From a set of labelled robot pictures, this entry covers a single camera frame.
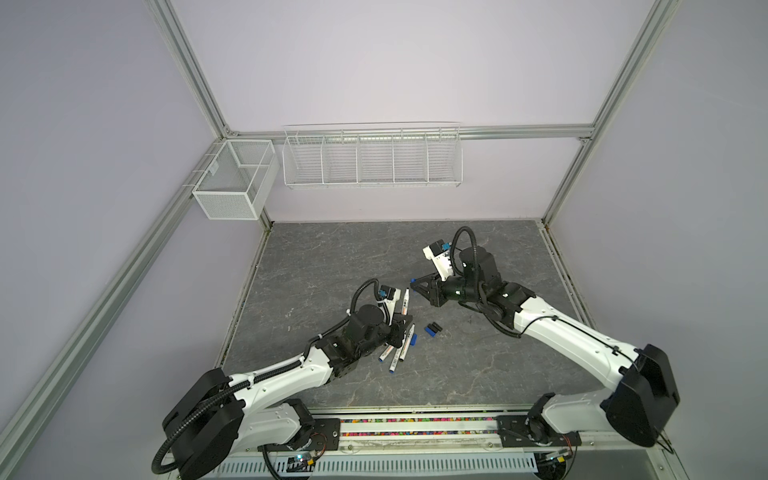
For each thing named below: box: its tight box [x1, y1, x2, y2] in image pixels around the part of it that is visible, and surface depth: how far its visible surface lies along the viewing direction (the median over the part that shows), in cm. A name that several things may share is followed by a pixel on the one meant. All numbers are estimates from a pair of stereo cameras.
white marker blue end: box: [399, 323, 416, 362], surface depth 90 cm
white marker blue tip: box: [389, 347, 403, 374], surface depth 86 cm
